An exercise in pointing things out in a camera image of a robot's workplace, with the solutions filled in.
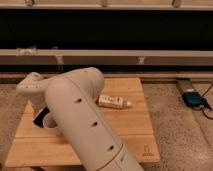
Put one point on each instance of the white ceramic cup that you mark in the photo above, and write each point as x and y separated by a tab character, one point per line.
50	124

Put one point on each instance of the blue power adapter box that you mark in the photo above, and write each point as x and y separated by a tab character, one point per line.
192	99

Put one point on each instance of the white labelled bottle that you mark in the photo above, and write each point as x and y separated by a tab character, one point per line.
115	102

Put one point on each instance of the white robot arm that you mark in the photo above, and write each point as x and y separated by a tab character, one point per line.
69	98

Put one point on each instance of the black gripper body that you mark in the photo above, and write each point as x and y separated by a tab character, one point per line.
38	120

